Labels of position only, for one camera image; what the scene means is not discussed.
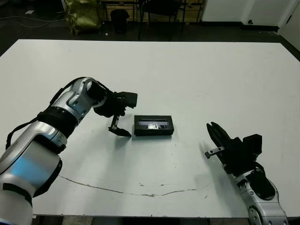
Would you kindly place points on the black waste bin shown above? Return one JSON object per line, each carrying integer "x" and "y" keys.
{"x": 119, "y": 21}

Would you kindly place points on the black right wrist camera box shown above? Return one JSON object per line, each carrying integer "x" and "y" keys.
{"x": 253, "y": 144}

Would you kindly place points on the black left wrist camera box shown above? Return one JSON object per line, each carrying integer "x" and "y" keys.
{"x": 130, "y": 99}

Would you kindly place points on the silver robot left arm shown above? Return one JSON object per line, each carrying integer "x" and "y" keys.
{"x": 42, "y": 140}

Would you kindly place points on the yellow-green sack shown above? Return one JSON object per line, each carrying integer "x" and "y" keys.
{"x": 82, "y": 17}

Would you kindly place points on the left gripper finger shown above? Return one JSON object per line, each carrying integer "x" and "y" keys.
{"x": 122, "y": 132}

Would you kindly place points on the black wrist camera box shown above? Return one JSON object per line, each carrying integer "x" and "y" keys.
{"x": 253, "y": 144}
{"x": 130, "y": 99}

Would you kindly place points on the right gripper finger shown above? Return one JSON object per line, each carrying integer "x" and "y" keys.
{"x": 216, "y": 138}
{"x": 222, "y": 133}

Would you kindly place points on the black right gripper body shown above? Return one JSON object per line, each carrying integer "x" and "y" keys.
{"x": 236, "y": 157}

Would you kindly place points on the black office chair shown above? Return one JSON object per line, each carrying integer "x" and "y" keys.
{"x": 159, "y": 8}

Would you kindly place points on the black box lid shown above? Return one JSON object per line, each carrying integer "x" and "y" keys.
{"x": 152, "y": 132}

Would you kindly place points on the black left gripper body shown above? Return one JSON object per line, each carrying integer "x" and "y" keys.
{"x": 111, "y": 106}

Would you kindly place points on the white paper sheet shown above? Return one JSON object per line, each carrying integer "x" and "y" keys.
{"x": 29, "y": 12}

